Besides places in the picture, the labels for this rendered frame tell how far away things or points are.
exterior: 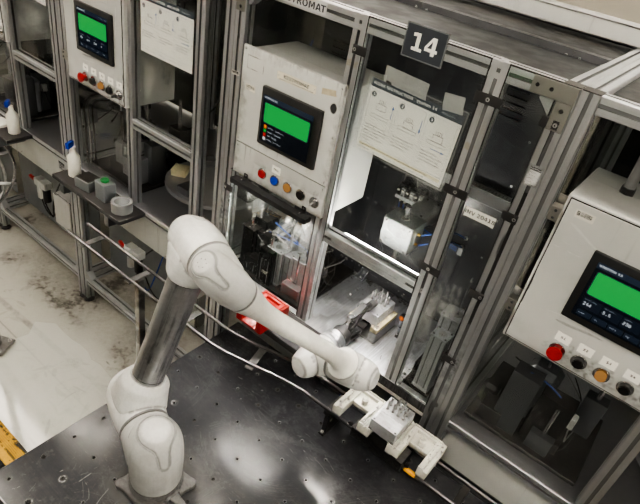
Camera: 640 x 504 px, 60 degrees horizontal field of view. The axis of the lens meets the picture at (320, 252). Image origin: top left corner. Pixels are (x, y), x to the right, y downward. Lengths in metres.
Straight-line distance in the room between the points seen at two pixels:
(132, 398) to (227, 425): 0.41
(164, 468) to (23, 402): 1.48
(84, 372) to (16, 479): 1.25
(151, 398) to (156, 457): 0.19
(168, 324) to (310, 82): 0.84
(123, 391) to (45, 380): 1.39
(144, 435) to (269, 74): 1.16
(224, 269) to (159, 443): 0.57
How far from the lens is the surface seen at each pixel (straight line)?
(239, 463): 1.99
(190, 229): 1.52
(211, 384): 2.19
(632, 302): 1.50
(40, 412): 3.05
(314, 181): 1.83
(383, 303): 2.13
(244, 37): 1.95
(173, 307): 1.62
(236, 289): 1.42
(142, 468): 1.75
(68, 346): 3.33
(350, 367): 1.72
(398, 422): 1.88
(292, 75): 1.80
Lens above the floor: 2.33
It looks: 34 degrees down
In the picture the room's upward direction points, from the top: 12 degrees clockwise
